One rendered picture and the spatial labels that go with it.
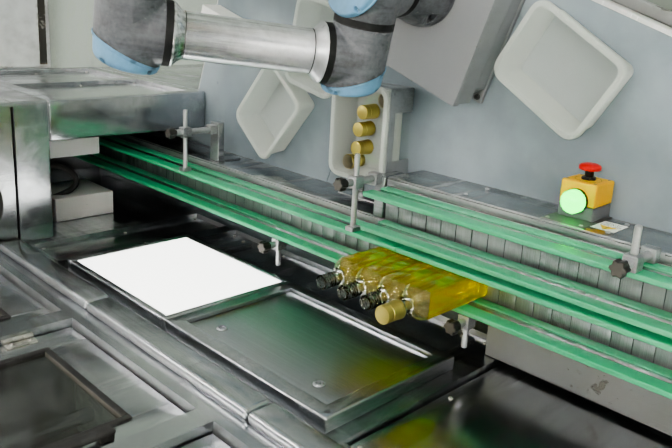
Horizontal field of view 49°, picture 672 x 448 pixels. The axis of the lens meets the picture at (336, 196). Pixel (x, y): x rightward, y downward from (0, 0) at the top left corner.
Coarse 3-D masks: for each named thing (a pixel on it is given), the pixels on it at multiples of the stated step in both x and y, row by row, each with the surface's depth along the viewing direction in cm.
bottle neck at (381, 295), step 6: (366, 294) 133; (372, 294) 133; (378, 294) 133; (384, 294) 134; (360, 300) 133; (366, 300) 134; (372, 300) 132; (378, 300) 132; (384, 300) 134; (366, 306) 133; (372, 306) 132
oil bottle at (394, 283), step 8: (424, 264) 145; (400, 272) 140; (408, 272) 140; (416, 272) 141; (424, 272) 141; (432, 272) 141; (384, 280) 136; (392, 280) 136; (400, 280) 136; (408, 280) 136; (416, 280) 137; (384, 288) 135; (392, 288) 134; (400, 288) 134; (392, 296) 134; (400, 296) 135
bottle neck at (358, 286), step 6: (354, 282) 138; (360, 282) 138; (342, 288) 137; (348, 288) 136; (354, 288) 136; (360, 288) 137; (342, 294) 137; (348, 294) 135; (354, 294) 136; (360, 294) 138; (342, 300) 136
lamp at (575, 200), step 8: (568, 192) 133; (576, 192) 132; (584, 192) 133; (560, 200) 134; (568, 200) 132; (576, 200) 132; (584, 200) 132; (568, 208) 133; (576, 208) 132; (584, 208) 133
